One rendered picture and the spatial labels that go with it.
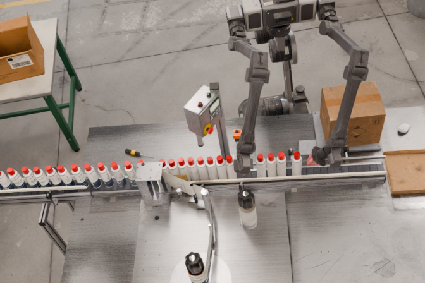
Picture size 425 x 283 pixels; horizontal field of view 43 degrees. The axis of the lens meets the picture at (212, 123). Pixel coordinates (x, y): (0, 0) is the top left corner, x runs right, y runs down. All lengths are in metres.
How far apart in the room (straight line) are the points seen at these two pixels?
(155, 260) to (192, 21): 2.95
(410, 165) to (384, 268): 0.64
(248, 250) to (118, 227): 0.74
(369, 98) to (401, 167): 0.43
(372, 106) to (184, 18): 2.74
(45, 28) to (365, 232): 2.81
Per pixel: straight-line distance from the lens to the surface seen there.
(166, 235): 2.91
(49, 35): 4.32
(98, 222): 3.10
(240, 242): 2.83
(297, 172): 2.95
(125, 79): 4.87
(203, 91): 2.63
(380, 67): 4.78
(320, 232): 2.91
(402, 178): 3.13
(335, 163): 2.79
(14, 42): 4.18
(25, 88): 3.99
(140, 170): 2.82
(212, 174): 2.95
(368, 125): 3.05
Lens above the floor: 3.44
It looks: 52 degrees down
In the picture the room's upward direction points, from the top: 11 degrees counter-clockwise
